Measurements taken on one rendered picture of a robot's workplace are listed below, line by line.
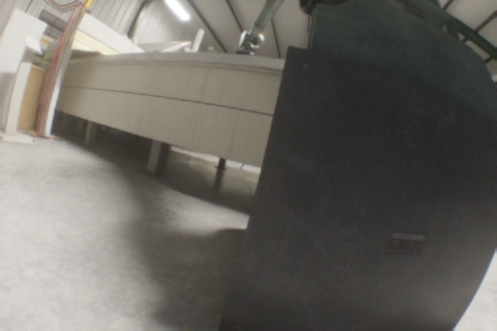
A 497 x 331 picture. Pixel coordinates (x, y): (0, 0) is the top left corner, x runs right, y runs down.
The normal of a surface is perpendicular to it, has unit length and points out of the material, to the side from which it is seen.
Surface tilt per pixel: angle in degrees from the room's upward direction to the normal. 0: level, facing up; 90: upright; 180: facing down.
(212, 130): 90
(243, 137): 90
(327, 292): 90
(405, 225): 90
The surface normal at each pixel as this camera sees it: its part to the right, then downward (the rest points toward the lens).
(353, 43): -0.14, -0.05
